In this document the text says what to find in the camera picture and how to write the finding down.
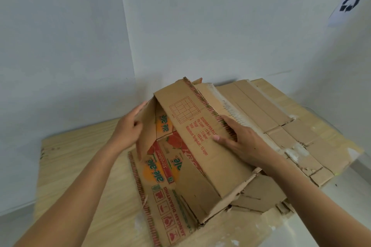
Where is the person's right hand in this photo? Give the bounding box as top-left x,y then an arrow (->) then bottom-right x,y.
213,115 -> 279,169

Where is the person's left hand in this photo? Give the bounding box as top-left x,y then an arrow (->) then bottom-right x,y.
111,101 -> 148,152

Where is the person's left forearm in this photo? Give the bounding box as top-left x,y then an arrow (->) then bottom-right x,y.
14,139 -> 128,247

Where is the person's right forearm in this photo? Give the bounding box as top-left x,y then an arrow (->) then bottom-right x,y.
260,156 -> 371,247

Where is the light wooden table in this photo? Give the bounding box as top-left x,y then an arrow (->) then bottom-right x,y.
34,78 -> 364,247

